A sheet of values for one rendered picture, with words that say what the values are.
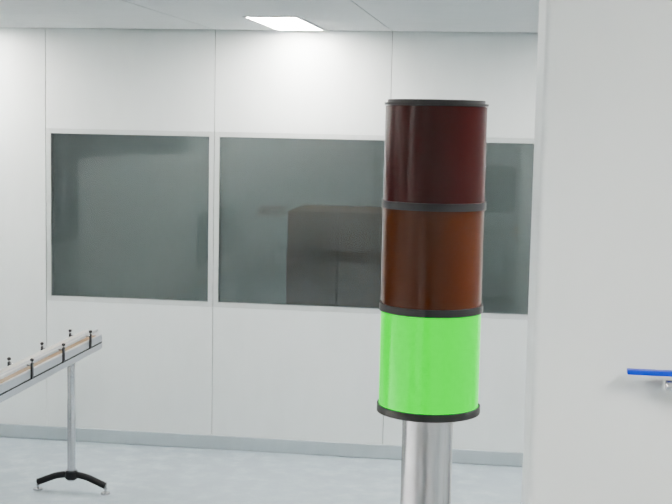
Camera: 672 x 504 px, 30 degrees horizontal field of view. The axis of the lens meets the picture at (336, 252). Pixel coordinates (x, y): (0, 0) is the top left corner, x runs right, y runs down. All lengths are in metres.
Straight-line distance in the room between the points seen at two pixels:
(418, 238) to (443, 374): 0.07
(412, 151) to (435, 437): 0.14
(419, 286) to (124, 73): 8.41
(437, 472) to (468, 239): 0.12
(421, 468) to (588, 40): 1.46
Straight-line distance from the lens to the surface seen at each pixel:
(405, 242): 0.59
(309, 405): 8.87
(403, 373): 0.60
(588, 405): 2.06
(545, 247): 2.02
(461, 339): 0.60
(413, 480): 0.62
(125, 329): 9.09
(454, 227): 0.59
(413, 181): 0.59
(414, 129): 0.59
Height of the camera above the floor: 2.34
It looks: 6 degrees down
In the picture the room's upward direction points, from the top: 1 degrees clockwise
